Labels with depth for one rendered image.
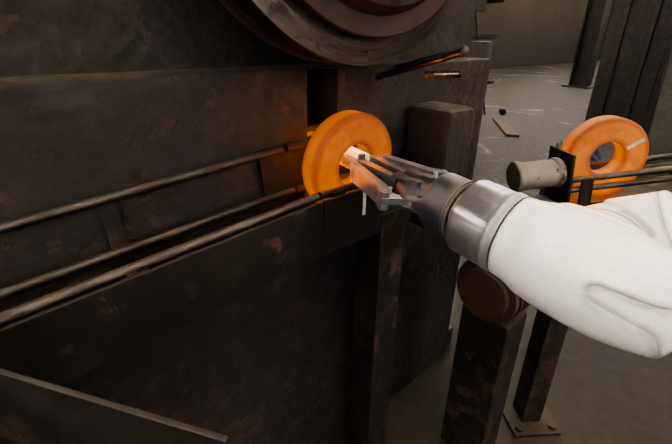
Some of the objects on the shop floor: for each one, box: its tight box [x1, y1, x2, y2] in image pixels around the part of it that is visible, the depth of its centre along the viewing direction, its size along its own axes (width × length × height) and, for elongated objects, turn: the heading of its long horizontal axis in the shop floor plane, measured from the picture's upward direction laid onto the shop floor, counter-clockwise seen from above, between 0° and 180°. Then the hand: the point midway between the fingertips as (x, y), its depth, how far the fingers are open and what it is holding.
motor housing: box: [441, 260, 530, 444], centre depth 87 cm, size 13×22×54 cm, turn 127°
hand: (349, 157), depth 59 cm, fingers closed
